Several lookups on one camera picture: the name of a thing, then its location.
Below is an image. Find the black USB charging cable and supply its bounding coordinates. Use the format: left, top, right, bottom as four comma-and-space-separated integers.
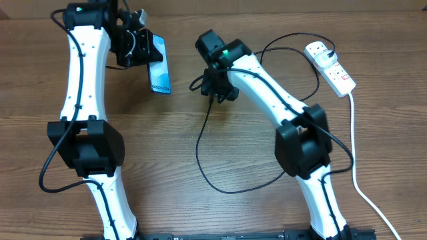
195, 32, 337, 195

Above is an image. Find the blue Galaxy smartphone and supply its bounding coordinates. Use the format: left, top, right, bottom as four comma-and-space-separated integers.
148, 35, 171, 95

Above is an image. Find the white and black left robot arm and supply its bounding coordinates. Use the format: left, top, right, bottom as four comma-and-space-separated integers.
47, 1, 166, 239

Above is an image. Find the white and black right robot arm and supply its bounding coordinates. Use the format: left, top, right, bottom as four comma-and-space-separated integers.
189, 30, 352, 239

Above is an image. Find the white charger plug adapter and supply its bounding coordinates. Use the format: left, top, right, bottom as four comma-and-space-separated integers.
314, 50, 338, 71

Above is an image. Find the white power strip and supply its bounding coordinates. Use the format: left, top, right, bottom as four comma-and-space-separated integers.
304, 41, 356, 97

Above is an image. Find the white power strip cord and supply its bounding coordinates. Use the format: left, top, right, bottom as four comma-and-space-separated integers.
347, 93, 403, 240

